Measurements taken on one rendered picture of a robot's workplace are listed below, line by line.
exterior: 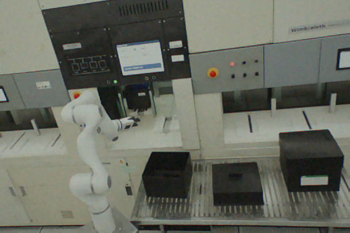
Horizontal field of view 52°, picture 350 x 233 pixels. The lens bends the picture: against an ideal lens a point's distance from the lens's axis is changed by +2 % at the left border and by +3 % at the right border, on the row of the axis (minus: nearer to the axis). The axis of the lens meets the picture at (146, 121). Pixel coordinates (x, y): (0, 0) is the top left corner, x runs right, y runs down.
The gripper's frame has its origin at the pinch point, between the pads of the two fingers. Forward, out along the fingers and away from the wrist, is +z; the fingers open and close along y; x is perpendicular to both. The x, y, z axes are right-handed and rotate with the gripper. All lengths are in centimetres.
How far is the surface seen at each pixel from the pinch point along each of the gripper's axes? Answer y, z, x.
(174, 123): -8.4, 41.2, -1.8
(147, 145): -18.1, 12.4, -10.6
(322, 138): 62, 61, -81
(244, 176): 26, 27, -74
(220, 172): 17, 22, -63
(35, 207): -128, -42, 20
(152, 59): 47.8, -1.2, 12.7
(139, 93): -14, 34, 40
